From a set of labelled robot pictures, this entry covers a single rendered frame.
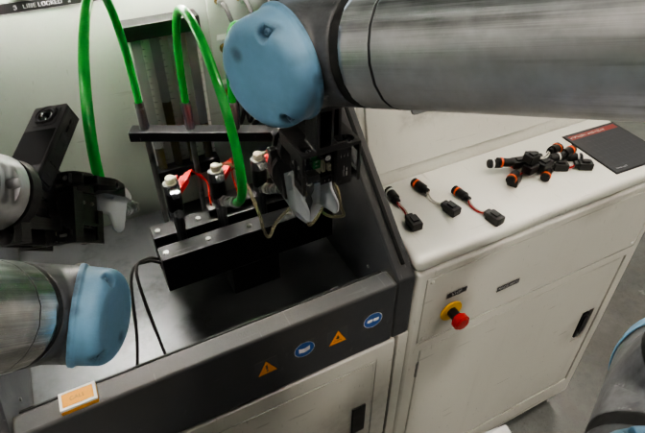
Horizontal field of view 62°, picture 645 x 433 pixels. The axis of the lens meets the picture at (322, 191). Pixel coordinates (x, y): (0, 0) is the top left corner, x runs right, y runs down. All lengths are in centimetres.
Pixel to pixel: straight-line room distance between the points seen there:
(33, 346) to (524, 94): 33
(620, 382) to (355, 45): 40
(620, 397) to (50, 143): 61
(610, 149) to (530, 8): 113
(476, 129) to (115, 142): 78
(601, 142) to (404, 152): 49
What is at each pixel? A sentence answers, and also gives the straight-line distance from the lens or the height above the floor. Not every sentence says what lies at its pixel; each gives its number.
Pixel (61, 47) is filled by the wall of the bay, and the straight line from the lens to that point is 113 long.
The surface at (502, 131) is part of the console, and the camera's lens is 129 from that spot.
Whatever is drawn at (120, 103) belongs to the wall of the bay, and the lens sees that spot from 119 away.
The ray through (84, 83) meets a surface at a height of 136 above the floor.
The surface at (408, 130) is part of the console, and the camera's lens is 112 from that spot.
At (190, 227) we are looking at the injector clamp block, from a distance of 105.
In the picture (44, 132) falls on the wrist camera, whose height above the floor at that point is 135.
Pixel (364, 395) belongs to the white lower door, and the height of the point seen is 63.
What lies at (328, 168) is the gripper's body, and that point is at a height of 132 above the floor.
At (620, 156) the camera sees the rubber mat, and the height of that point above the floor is 98.
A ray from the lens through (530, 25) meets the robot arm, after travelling 27.
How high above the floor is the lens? 167
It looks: 38 degrees down
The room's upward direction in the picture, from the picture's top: straight up
